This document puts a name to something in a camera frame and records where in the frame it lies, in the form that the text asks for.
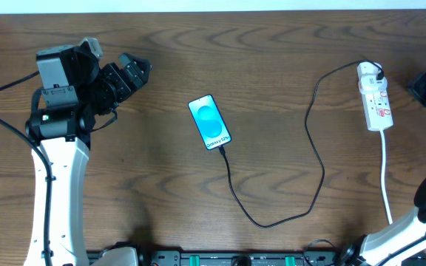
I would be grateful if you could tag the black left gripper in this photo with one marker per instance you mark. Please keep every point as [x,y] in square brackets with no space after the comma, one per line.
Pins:
[120,79]

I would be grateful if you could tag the blue screen smartphone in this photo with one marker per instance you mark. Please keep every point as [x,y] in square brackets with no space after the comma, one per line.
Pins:
[209,122]

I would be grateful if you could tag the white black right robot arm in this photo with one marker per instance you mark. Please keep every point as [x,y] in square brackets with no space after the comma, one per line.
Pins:
[406,236]

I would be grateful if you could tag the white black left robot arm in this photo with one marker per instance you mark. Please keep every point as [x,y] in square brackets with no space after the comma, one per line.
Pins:
[75,89]

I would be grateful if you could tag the white charger adapter plug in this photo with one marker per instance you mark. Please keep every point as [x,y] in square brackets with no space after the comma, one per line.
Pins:
[371,78]

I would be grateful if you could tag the white power strip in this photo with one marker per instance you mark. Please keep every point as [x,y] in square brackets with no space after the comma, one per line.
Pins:
[377,111]

